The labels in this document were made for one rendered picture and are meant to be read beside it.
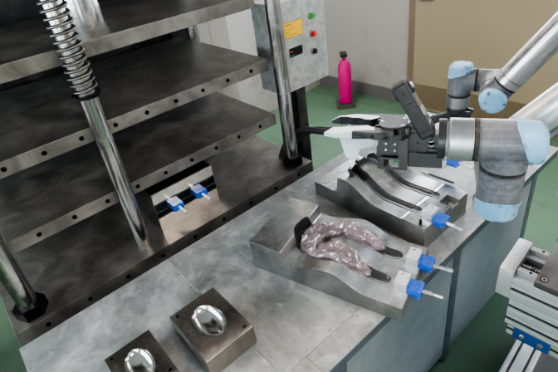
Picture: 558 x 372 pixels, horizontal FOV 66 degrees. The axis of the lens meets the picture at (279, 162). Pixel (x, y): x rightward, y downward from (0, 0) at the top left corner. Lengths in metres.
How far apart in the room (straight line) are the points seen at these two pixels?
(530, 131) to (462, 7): 3.11
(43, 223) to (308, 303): 0.88
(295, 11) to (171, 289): 1.23
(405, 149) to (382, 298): 0.60
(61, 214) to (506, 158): 1.31
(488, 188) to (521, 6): 2.95
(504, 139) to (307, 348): 0.76
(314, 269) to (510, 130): 0.74
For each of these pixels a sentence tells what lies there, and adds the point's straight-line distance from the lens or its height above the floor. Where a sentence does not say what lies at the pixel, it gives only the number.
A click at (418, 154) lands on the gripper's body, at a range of 0.80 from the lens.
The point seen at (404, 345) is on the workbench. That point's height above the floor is 0.43.
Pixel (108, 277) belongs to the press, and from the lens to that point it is 1.66.
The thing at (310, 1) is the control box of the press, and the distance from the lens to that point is 2.01.
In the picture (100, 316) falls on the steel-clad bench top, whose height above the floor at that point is 0.80.
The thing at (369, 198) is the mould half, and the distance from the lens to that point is 1.55.
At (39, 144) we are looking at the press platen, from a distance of 1.49.
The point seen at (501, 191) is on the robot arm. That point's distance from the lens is 0.83.
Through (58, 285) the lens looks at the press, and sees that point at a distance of 1.74.
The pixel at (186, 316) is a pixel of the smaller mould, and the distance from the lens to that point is 1.30.
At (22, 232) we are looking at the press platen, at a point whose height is 1.04.
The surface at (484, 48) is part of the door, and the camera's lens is 3.87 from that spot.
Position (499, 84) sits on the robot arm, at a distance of 1.41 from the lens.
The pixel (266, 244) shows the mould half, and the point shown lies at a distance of 1.38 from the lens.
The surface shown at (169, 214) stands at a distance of 1.74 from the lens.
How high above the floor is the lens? 1.83
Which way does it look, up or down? 31 degrees down
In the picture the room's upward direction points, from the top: 8 degrees counter-clockwise
